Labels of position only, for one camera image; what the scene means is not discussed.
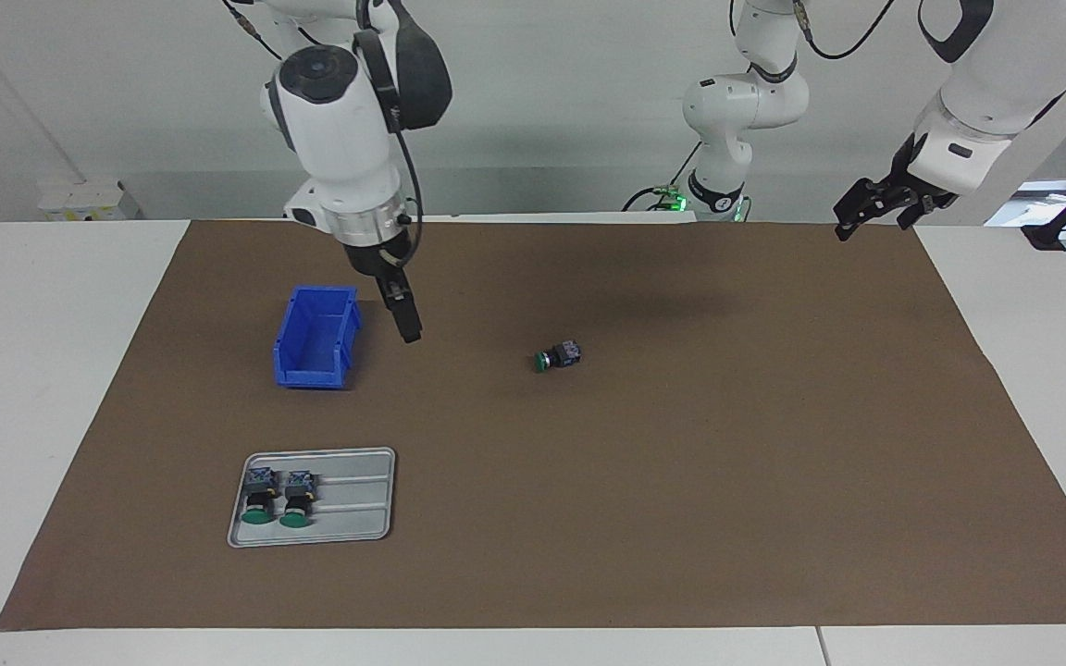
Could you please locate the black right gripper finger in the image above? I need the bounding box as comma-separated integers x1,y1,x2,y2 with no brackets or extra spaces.
383,270,423,343

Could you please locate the green push button switch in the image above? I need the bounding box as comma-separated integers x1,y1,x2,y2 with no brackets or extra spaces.
533,340,583,374
279,469,316,529
241,465,279,528

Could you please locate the blue plastic storage bin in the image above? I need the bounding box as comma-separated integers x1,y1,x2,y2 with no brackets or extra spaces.
272,285,364,390

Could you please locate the white crumpled plastic sheet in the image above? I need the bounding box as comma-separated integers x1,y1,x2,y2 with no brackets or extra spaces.
986,180,1066,251

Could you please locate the grey metal tray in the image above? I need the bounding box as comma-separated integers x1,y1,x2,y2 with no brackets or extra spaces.
226,447,397,549

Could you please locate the brown table mat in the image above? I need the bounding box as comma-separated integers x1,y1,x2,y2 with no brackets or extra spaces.
0,218,1066,632

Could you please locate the white cardboard box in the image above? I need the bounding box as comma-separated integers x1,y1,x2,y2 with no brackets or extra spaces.
38,179,141,221

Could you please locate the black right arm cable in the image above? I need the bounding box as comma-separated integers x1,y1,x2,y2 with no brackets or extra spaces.
392,129,425,269

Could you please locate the black left arm base cable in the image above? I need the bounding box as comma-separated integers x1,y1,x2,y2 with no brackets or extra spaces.
621,139,705,216

